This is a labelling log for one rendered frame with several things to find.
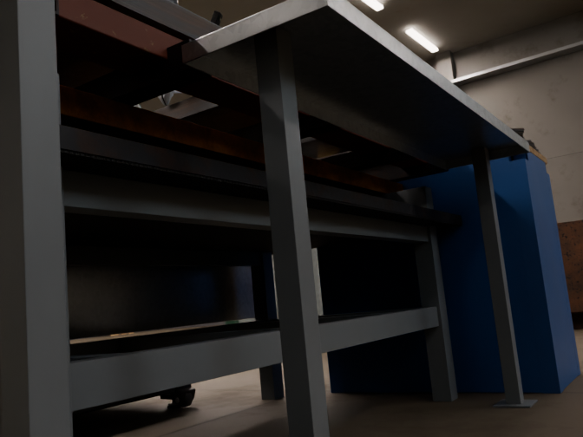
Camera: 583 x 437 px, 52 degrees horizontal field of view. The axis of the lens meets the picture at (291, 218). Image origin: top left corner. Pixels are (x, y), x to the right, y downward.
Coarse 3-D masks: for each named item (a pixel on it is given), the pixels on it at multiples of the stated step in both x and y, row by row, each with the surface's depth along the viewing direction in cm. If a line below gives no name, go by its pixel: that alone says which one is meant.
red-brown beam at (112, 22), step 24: (72, 0) 84; (72, 24) 84; (96, 24) 87; (120, 24) 91; (144, 24) 95; (72, 48) 91; (96, 48) 92; (120, 48) 93; (144, 48) 94; (216, 96) 117; (240, 96) 119; (336, 144) 162; (360, 144) 164
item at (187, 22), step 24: (96, 0) 89; (120, 0) 91; (144, 0) 96; (168, 24) 100; (192, 24) 105; (72, 72) 114; (96, 72) 115; (192, 120) 149; (216, 120) 151; (240, 120) 152; (312, 144) 182
